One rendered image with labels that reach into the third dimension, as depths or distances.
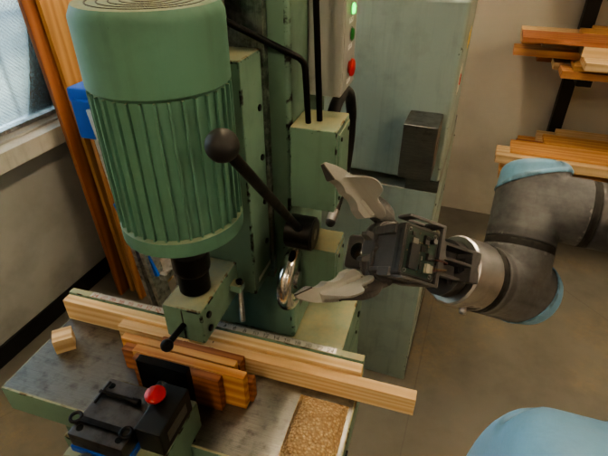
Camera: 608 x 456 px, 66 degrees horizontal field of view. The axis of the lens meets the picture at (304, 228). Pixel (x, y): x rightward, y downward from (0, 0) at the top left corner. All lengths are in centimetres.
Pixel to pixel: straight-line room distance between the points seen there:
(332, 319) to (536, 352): 137
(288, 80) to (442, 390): 156
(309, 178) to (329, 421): 39
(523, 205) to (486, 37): 219
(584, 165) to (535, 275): 191
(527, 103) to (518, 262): 229
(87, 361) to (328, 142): 59
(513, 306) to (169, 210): 45
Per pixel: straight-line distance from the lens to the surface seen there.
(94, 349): 100
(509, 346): 232
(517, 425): 18
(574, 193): 69
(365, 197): 54
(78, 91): 157
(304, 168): 80
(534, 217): 67
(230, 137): 47
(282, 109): 78
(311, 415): 80
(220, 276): 82
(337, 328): 110
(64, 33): 211
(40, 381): 99
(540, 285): 68
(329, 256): 86
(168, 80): 55
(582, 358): 240
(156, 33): 54
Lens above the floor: 159
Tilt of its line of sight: 34 degrees down
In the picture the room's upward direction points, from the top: straight up
